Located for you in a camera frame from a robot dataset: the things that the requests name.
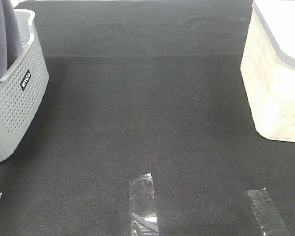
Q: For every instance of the grey-blue towel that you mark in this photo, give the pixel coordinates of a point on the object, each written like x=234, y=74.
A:
x=10, y=39

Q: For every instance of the black fabric table mat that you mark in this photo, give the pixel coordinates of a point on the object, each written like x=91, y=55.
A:
x=141, y=87

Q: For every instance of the clear tape strip centre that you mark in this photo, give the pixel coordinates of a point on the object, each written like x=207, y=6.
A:
x=142, y=207

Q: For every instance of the grey perforated laundry basket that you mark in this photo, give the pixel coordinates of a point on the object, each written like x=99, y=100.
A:
x=22, y=87

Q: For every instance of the white lidded storage bin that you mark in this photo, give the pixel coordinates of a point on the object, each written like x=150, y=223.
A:
x=268, y=68

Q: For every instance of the clear tape strip right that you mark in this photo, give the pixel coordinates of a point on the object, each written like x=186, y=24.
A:
x=265, y=213

